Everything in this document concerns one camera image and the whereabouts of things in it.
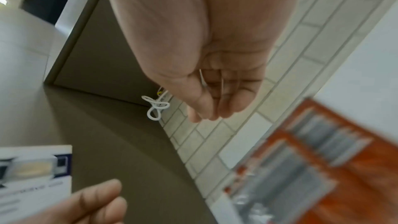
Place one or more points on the person's right hand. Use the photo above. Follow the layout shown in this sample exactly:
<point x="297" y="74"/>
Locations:
<point x="186" y="33"/>

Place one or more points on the person's left hand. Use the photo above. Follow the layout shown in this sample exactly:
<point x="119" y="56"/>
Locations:
<point x="62" y="208"/>

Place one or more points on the white printed card box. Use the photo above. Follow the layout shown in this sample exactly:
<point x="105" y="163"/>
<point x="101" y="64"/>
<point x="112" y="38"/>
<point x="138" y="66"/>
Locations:
<point x="34" y="169"/>

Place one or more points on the thin white plastic ties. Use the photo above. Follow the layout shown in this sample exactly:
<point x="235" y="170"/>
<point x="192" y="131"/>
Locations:
<point x="204" y="80"/>

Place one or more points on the brown cardboard box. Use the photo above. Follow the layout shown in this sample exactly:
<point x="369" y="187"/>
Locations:
<point x="102" y="119"/>

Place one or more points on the orange blister pack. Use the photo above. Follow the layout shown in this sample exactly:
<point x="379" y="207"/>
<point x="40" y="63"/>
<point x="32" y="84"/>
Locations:
<point x="357" y="149"/>
<point x="279" y="188"/>

